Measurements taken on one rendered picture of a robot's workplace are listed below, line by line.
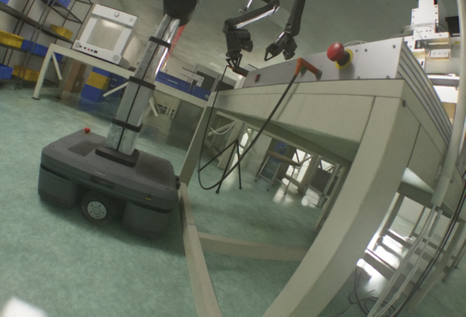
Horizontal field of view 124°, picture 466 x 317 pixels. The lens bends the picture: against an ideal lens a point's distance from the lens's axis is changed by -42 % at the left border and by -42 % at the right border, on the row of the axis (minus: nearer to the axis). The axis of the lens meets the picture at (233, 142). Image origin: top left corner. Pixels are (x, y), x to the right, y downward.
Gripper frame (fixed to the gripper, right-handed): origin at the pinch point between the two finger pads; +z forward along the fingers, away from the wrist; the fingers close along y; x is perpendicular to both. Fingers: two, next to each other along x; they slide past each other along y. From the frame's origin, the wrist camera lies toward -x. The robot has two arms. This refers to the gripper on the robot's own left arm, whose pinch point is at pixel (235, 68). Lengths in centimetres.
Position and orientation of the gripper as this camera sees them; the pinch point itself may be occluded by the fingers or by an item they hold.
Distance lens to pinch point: 112.8
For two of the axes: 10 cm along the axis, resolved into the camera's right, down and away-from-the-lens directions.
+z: 1.2, 9.7, 1.9
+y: -2.0, -1.7, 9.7
